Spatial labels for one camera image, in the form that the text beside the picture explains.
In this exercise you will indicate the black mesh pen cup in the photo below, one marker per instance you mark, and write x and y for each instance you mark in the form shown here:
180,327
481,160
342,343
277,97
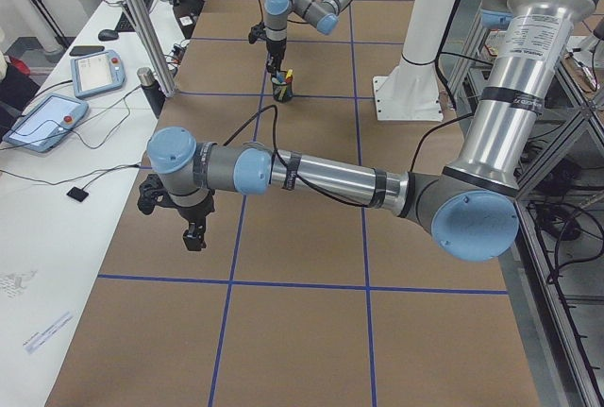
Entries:
283,92

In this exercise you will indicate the black steel water bottle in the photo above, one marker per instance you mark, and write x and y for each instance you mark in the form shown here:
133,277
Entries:
151,89

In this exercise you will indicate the small black square pad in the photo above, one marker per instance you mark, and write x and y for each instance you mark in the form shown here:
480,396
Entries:
78,194

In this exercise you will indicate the black computer mouse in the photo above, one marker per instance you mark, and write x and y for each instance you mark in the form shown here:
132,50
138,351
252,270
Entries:
106,35

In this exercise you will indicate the far blue teach pendant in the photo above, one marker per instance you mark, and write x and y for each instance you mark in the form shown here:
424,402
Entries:
97,73

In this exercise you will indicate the blue teach pendant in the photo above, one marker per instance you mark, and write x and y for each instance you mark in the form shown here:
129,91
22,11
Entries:
47,124
97,73

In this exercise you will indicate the near blue teach pendant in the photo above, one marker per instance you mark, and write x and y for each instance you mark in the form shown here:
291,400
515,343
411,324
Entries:
47,124

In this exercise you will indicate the black smartphone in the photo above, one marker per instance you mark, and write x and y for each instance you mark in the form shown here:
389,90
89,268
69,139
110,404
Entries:
85,50

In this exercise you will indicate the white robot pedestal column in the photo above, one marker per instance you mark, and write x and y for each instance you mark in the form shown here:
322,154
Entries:
411,91

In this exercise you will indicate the aluminium frame post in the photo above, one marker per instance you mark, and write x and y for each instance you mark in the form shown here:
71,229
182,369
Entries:
149,38

